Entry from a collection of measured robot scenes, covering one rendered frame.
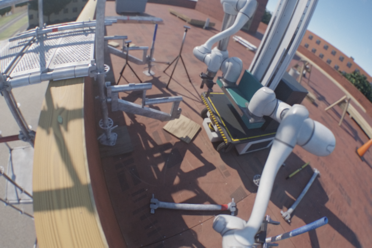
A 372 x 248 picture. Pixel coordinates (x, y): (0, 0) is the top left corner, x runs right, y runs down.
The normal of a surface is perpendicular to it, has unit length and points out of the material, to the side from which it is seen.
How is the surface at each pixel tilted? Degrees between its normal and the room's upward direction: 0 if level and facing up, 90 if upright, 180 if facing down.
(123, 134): 0
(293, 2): 90
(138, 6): 90
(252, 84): 90
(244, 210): 0
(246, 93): 90
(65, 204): 0
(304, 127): 51
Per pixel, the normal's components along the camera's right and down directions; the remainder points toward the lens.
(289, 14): -0.93, 0.02
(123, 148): 0.24, -0.73
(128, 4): 0.44, 0.66
